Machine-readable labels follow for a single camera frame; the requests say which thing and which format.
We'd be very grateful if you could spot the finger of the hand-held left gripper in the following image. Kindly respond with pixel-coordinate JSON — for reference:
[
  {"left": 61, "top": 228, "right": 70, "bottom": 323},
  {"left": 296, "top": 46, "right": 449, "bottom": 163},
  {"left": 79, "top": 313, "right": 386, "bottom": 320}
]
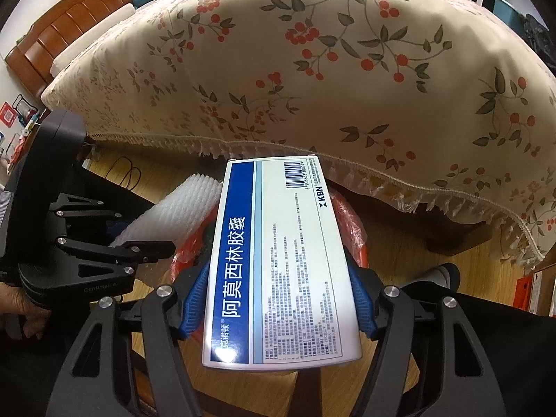
[
  {"left": 49, "top": 192, "right": 126, "bottom": 229},
  {"left": 24, "top": 235, "right": 177, "bottom": 313}
]

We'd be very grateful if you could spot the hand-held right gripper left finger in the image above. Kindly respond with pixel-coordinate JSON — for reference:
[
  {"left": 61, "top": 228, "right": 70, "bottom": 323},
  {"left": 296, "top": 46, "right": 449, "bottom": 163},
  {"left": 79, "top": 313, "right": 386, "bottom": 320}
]
[{"left": 46, "top": 265, "right": 213, "bottom": 417}]

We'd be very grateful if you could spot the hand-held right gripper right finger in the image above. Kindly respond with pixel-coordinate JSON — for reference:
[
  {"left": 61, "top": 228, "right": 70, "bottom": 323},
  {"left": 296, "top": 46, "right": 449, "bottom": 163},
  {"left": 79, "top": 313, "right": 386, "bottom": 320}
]
[{"left": 347, "top": 265, "right": 515, "bottom": 417}]

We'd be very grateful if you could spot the white foam net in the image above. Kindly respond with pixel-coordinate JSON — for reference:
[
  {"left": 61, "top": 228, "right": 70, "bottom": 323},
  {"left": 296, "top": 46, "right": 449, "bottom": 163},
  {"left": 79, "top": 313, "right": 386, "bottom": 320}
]
[{"left": 114, "top": 174, "right": 224, "bottom": 248}]

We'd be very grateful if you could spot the white blue medicine box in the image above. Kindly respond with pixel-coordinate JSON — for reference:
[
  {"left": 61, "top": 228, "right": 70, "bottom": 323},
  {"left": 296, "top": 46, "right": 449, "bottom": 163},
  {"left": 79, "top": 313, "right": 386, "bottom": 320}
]
[{"left": 202, "top": 155, "right": 363, "bottom": 373}]

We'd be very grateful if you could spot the person's left hand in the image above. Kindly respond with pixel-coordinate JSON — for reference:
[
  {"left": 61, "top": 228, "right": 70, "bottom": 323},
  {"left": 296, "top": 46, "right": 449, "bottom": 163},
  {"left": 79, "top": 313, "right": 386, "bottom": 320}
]
[{"left": 0, "top": 282, "right": 50, "bottom": 335}]

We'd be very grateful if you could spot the long white pillow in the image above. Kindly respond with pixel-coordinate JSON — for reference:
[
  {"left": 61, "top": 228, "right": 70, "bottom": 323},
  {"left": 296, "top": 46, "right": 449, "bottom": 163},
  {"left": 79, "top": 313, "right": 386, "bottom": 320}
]
[{"left": 50, "top": 2, "right": 137, "bottom": 76}]

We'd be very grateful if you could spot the wooden headboard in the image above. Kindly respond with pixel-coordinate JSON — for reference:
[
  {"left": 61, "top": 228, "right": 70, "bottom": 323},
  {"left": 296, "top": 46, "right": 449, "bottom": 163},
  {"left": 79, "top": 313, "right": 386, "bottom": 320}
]
[{"left": 4, "top": 0, "right": 161, "bottom": 90}]

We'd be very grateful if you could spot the person's left leg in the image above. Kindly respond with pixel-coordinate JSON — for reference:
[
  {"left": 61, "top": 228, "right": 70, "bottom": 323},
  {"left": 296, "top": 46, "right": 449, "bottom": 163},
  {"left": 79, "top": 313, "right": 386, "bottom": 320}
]
[{"left": 0, "top": 326, "right": 88, "bottom": 417}]

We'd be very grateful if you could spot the orange box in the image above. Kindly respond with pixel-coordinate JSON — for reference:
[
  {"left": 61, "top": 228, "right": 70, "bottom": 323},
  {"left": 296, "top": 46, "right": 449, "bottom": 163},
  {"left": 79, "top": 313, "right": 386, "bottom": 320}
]
[{"left": 523, "top": 265, "right": 556, "bottom": 318}]

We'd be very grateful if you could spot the black plastic bag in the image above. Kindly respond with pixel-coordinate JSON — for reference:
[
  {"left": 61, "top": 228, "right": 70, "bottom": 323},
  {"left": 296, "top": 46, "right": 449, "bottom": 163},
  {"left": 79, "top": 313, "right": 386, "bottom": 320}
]
[{"left": 519, "top": 13, "right": 556, "bottom": 72}]

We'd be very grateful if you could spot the black floor cable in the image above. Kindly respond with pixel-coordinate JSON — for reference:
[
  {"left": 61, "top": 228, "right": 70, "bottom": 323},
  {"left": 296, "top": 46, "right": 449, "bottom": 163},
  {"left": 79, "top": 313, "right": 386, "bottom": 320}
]
[{"left": 106, "top": 156, "right": 142, "bottom": 189}]

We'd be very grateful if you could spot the wooden bed frame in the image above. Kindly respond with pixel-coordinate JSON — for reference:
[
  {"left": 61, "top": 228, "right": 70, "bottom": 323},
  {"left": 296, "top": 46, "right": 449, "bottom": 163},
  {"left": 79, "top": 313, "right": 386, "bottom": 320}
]
[{"left": 417, "top": 208, "right": 487, "bottom": 253}]

